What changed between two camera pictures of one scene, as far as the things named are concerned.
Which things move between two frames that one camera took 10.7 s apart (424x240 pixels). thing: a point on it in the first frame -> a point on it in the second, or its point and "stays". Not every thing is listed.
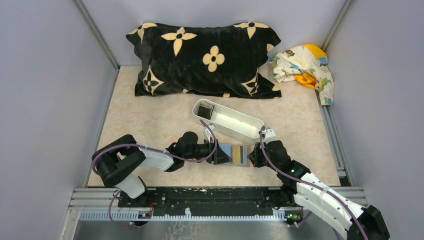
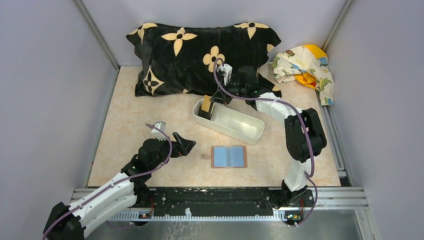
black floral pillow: [219, 60] stays
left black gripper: [220, 157] -> [185, 145]
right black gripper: [254, 156] -> [221, 96]
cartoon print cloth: [308, 65] stays
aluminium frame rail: [103, 204] stays
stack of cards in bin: [206, 109] stays
